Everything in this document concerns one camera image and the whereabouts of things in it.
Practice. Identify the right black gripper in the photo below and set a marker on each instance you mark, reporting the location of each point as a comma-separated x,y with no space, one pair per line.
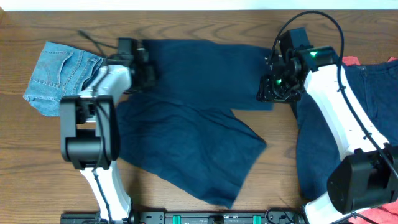
268,94

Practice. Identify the navy blue garment in pile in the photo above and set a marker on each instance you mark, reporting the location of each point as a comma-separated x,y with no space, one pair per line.
375,87

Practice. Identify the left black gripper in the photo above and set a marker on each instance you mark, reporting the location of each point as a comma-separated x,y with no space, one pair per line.
150,73

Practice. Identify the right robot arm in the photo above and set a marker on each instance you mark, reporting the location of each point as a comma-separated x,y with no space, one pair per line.
365,177

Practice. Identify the light blue denim shorts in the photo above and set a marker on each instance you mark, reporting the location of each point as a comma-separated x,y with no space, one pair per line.
61,70

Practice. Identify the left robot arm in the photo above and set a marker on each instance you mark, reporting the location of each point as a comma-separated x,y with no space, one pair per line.
89,133

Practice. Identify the navy blue shorts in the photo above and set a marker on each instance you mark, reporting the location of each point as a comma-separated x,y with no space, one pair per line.
183,129

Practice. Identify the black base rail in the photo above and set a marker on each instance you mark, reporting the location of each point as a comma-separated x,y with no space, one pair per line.
271,216

